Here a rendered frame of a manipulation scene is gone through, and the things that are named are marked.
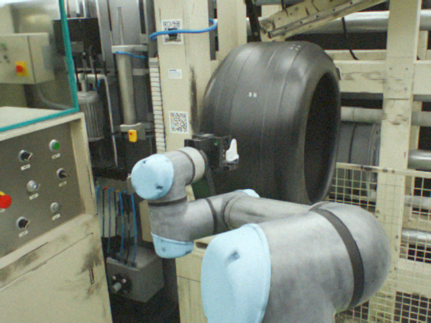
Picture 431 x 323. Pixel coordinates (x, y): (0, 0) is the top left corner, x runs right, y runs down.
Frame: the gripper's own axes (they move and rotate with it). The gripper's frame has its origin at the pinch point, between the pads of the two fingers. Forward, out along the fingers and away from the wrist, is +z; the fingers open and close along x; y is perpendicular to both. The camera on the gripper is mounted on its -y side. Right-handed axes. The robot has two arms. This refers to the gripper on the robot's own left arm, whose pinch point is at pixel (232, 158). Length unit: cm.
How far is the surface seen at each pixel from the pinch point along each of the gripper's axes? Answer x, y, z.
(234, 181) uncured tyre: 3.8, -8.5, 9.8
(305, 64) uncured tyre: -9.7, 23.2, 22.7
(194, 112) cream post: 27.9, 7.2, 28.2
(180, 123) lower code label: 33.4, 3.0, 28.4
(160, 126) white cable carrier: 42, 1, 30
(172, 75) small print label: 35.2, 18.8, 26.5
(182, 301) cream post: 37, -67, 37
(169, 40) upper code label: 36, 30, 25
